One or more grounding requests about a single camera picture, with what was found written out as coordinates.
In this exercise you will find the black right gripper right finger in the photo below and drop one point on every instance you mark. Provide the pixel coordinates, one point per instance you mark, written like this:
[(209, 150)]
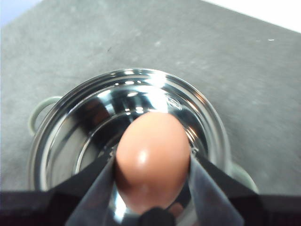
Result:
[(235, 207)]

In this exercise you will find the brown egg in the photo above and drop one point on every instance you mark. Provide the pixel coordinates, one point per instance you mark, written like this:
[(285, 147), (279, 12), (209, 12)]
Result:
[(152, 160)]

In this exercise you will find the pale green electric pot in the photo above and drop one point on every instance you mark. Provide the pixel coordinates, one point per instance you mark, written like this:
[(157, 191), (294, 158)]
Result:
[(141, 81)]

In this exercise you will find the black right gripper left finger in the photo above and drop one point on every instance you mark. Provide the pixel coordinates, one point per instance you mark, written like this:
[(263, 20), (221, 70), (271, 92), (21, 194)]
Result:
[(58, 207)]

